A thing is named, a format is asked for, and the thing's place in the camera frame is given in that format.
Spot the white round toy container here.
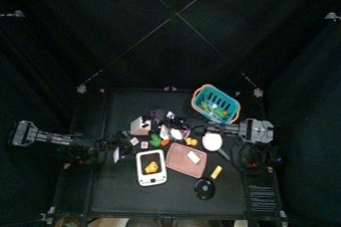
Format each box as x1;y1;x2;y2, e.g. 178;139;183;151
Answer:
169;127;186;141

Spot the purple toy item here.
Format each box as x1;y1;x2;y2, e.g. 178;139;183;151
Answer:
148;109;163;121

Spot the pink and white box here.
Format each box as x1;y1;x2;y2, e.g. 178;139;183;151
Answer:
129;115;153;136

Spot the green toy figure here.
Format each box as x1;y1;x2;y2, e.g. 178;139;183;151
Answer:
148;133;164;148

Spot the green toy vegetable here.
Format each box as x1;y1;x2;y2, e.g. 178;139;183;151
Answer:
198;101;212;113
212;108;231;119

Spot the yellow toy food piece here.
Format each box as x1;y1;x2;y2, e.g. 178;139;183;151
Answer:
144;160;160;174

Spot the teal basket orange rim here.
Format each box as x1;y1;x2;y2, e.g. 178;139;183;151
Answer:
190;84;242;128

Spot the white toy kitchen scale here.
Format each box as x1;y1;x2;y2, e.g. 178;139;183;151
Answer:
135;148;169;188

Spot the white toy food slice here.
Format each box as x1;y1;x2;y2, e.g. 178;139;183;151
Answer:
186;150;202;165

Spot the pink cutting board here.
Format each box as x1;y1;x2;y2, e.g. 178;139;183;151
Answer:
165;141;208;179

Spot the small yellow block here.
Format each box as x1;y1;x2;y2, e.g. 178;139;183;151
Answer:
208;164;223;180

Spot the black round disc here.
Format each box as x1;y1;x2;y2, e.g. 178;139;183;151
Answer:
192;177;216;201

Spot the beige cardboard piece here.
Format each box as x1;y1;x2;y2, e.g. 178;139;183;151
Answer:
87;217;131;227

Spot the white toy pan gray handle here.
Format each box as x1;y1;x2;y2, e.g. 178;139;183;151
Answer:
200;131;232;162

